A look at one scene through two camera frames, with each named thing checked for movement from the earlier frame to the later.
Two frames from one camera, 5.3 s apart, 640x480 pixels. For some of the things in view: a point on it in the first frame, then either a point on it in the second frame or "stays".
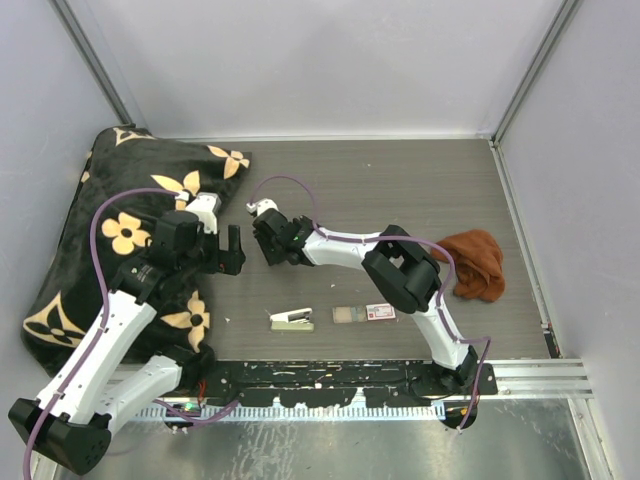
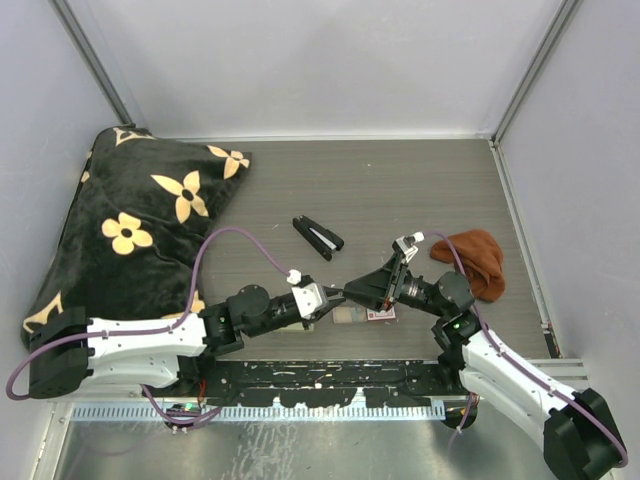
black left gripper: (226, 261) -> (329, 292)
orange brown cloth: (478, 262) stays
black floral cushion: (71, 289) stays
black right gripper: (271, 259) -> (380, 288)
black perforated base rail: (344, 383) stays
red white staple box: (345, 314) stays
